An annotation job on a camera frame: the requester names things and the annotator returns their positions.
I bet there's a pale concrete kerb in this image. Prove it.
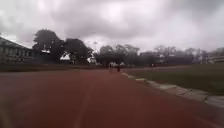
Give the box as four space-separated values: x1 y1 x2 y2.
120 71 224 110

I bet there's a group of people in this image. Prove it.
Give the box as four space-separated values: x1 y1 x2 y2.
107 63 122 74

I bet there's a low building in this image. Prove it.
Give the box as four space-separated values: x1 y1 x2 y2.
0 35 43 65

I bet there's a row of trees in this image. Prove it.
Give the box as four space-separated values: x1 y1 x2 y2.
32 28 224 67

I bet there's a red running track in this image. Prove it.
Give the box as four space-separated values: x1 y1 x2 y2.
0 68 224 128

